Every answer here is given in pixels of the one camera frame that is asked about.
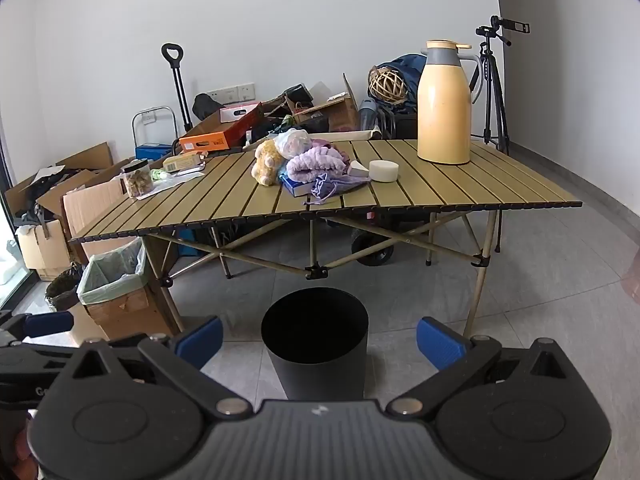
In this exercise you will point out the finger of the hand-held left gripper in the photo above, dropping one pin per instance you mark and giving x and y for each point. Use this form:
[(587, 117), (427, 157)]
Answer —
[(47, 324)]

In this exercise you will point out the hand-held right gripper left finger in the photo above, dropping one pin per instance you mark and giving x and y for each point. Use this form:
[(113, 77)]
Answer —
[(200, 342)]

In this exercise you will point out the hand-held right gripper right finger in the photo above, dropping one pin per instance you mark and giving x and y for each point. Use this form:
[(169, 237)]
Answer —
[(440, 342)]

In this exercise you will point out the black round bin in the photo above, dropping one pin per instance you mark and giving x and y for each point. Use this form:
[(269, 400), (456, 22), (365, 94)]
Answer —
[(315, 360)]

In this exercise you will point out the white round foam disc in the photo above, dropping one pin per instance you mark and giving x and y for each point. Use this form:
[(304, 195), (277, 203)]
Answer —
[(384, 172)]

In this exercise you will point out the blue tissue pack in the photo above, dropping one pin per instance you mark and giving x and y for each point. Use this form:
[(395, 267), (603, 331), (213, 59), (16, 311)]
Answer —
[(296, 188)]

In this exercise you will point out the yellow white plush toy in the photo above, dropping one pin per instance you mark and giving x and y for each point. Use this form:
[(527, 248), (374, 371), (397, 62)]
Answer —
[(265, 162)]

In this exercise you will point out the white wedge sponge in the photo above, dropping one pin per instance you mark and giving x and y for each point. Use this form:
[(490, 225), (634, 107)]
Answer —
[(357, 169)]

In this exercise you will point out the lavender fuzzy cloth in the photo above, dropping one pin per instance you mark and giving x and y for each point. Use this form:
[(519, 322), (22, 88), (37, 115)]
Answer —
[(315, 162)]

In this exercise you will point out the clear plastic bag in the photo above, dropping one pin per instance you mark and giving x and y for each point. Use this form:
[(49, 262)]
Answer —
[(292, 142)]

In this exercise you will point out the person's left hand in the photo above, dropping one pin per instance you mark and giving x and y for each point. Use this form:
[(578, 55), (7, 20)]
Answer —
[(17, 452)]

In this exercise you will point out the black garbage bag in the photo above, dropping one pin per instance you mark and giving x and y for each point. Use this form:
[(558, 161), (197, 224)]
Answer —
[(62, 292)]

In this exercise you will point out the pale cardboard box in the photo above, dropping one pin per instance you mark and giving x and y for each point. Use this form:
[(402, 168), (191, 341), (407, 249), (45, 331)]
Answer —
[(45, 252)]

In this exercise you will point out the green bin liner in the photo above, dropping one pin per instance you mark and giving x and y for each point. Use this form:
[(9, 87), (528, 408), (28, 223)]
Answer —
[(107, 280)]

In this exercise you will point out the lined cardboard box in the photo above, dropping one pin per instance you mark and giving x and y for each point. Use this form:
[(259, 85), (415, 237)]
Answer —
[(130, 315)]

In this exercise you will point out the black wagon wheel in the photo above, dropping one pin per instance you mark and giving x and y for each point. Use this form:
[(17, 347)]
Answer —
[(372, 252)]

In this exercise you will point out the large cardboard box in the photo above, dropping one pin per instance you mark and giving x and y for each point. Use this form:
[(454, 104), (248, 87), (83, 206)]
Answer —
[(90, 210)]

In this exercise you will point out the tan folding table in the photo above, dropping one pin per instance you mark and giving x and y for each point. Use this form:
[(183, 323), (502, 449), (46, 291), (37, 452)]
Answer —
[(425, 185)]

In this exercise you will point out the printed paper sheet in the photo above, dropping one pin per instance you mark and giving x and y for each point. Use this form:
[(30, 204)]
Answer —
[(175, 184)]

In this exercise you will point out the clear jar black lid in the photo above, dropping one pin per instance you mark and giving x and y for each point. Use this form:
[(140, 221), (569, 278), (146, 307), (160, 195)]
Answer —
[(137, 180)]

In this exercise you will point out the silver foil packet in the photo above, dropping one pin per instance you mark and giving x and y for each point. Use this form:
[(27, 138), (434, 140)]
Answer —
[(189, 172)]

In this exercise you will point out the small green bottle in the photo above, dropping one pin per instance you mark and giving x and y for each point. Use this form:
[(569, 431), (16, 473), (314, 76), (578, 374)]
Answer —
[(160, 174)]

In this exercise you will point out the pale yellow carton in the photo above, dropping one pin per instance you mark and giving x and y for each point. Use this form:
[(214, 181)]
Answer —
[(182, 162)]

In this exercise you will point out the blue box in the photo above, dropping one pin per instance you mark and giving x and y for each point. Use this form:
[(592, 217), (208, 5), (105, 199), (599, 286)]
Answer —
[(152, 152)]

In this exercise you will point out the orange shoebox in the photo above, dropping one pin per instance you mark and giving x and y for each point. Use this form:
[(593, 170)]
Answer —
[(215, 141)]

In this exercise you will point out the black suitcase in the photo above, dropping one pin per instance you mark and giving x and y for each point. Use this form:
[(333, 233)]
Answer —
[(400, 125)]

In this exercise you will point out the black fabric bag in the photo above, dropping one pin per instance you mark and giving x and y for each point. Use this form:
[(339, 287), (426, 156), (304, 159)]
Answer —
[(267, 130)]

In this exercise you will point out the yellow thermos jug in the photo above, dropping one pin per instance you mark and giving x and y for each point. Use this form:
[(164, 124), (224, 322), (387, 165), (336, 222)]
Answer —
[(442, 110)]

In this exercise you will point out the black backpack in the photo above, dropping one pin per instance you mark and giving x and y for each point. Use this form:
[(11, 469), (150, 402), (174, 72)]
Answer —
[(207, 106)]

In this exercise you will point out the grey water bottle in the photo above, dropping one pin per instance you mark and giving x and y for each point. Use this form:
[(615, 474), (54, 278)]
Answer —
[(368, 115)]

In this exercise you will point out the open brown cardboard box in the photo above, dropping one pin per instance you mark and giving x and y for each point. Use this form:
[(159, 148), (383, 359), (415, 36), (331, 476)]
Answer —
[(335, 112)]

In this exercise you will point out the wicker ball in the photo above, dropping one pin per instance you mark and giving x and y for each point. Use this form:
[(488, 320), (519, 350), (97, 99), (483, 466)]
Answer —
[(386, 85)]

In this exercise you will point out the black tripod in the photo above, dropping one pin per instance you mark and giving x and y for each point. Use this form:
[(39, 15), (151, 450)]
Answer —
[(494, 85)]

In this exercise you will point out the black case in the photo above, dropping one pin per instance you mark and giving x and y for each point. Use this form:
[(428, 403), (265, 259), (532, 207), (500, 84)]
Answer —
[(298, 94)]

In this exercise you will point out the blue fabric bag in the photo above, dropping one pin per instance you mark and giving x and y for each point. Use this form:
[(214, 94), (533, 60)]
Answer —
[(410, 72)]

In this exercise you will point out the white wall socket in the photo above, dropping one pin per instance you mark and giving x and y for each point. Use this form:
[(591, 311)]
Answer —
[(215, 94), (148, 118), (231, 93), (247, 92)]

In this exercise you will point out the silver folding frame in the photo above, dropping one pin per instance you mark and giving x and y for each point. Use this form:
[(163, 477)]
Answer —
[(150, 108)]

